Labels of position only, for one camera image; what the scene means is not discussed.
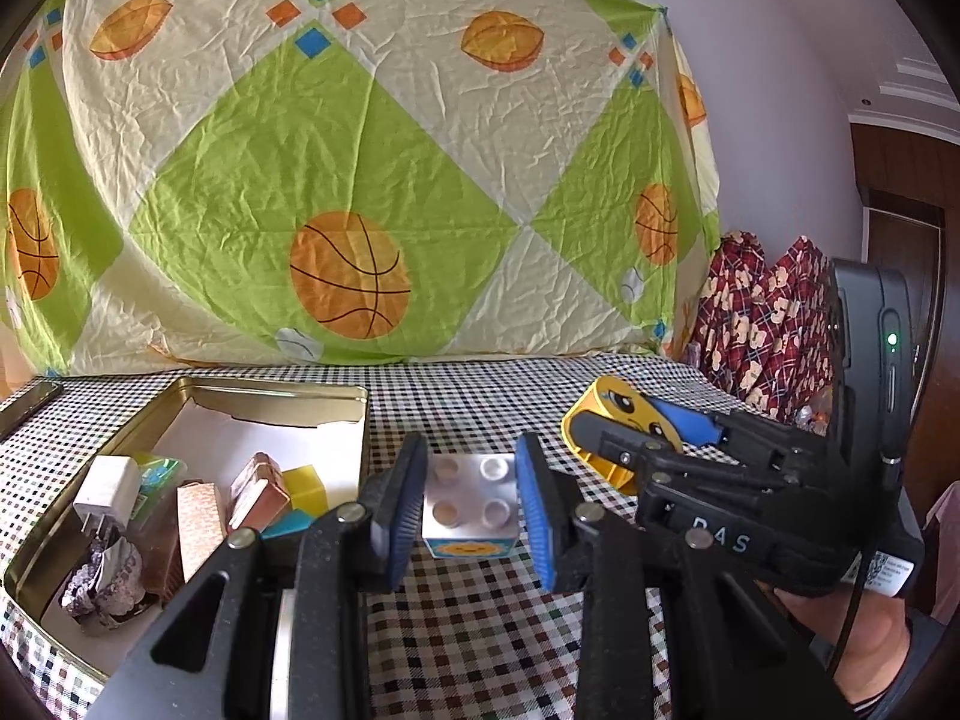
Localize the green basketball print sheet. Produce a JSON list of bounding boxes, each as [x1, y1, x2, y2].
[[0, 0, 721, 380]]

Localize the red plaid patterned cushion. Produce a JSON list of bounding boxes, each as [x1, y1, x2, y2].
[[690, 229, 770, 406], [750, 236, 837, 428]]

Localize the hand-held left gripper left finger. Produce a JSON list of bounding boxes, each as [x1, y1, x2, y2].
[[94, 431, 428, 720]]

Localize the small white cardboard box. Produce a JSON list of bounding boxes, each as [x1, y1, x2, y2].
[[176, 481, 230, 586]]

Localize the purple crystal rock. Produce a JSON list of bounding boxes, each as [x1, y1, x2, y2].
[[60, 532, 162, 627]]

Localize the person's right forearm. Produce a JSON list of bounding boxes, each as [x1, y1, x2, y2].
[[847, 607, 950, 720]]

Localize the black phone on table edge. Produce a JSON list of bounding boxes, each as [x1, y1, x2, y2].
[[0, 381, 65, 440]]

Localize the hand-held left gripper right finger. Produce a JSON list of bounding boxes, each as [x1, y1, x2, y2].
[[514, 431, 856, 720]]

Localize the yellow cube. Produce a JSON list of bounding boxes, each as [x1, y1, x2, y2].
[[281, 465, 331, 518]]

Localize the black cable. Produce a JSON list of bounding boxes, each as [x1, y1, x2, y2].
[[825, 547, 865, 683]]

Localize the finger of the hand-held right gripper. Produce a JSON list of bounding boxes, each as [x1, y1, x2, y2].
[[652, 397, 826, 466], [574, 412, 751, 496]]

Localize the small wooden box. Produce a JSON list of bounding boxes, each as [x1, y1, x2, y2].
[[229, 452, 292, 533]]

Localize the checkered tablecloth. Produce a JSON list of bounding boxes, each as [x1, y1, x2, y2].
[[0, 352, 751, 720]]

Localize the person's right hand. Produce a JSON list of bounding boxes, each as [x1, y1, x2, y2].
[[772, 585, 912, 713]]

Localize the yellow face toy block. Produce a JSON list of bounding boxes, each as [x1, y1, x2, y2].
[[561, 377, 676, 496]]

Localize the blue printed toy block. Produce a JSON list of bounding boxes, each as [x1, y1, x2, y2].
[[259, 508, 316, 541]]

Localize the white sun print toy block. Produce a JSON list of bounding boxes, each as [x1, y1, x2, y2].
[[420, 454, 518, 560]]

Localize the gold metal tin box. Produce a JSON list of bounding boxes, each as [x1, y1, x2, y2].
[[0, 375, 370, 687]]

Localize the dark brown rectangular box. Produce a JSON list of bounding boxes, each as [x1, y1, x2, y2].
[[139, 517, 188, 593]]

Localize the clear case with green label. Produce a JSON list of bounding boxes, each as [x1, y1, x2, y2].
[[131, 454, 188, 522]]

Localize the white charger plug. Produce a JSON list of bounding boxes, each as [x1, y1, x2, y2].
[[73, 456, 143, 541]]

